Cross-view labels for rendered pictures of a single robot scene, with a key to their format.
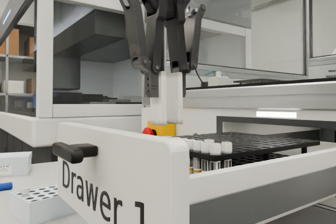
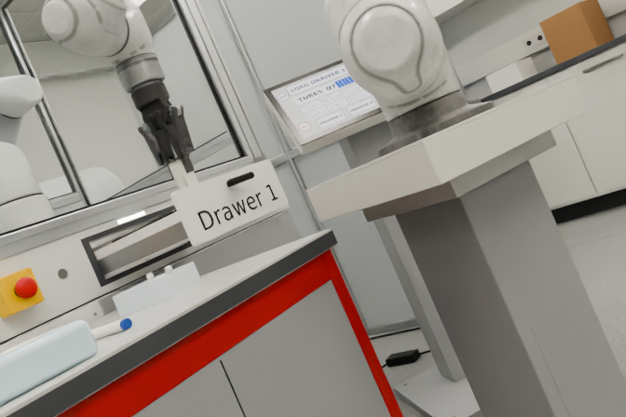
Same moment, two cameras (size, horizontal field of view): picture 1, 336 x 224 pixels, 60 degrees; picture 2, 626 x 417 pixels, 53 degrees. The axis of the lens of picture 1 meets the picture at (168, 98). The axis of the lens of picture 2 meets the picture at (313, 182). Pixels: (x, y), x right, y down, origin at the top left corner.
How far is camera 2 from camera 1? 146 cm
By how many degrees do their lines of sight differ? 108
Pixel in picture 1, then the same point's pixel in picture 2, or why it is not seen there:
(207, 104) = (65, 232)
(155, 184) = (270, 174)
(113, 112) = not seen: outside the picture
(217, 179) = not seen: hidden behind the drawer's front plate
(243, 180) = not seen: hidden behind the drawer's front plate
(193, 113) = (47, 249)
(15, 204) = (177, 278)
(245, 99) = (102, 215)
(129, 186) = (260, 183)
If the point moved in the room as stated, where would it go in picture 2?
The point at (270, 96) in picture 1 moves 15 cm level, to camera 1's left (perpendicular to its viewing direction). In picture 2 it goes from (121, 207) to (120, 200)
